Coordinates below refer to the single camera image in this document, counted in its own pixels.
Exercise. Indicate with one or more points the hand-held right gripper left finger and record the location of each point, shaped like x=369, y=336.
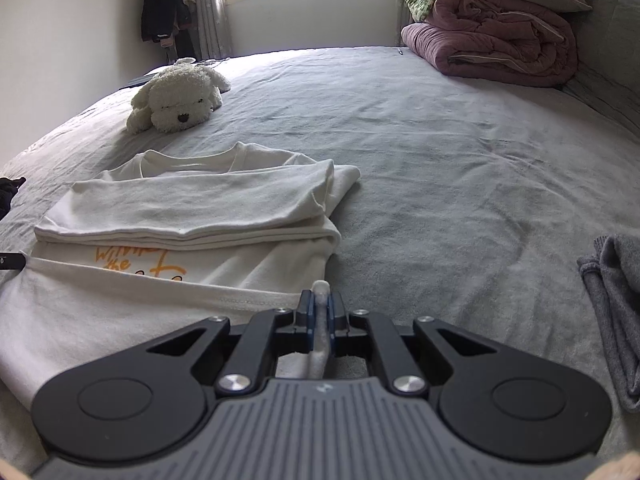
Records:
x=311, y=327

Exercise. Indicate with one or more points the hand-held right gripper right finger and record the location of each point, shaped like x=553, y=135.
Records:
x=334, y=320

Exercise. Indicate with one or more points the dark hanging jacket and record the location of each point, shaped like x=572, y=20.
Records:
x=160, y=5

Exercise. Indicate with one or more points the white plush dog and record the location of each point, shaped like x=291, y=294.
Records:
x=175, y=100

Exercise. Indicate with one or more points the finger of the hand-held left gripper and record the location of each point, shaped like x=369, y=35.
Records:
x=12, y=261

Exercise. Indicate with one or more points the black flat device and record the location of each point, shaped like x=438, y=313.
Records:
x=135, y=81

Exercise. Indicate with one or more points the grey curtain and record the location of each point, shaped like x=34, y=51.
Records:
x=212, y=10

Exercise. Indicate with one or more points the black clothes pile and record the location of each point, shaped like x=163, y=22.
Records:
x=10, y=195

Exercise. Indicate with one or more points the pink folded quilt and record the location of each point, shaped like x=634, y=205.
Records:
x=490, y=40

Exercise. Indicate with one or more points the grey padded headboard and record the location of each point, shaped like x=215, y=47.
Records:
x=615, y=35

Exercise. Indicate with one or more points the grey folded garment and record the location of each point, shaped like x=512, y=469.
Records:
x=615, y=310

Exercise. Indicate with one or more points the white printed t-shirt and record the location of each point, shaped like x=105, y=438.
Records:
x=175, y=210

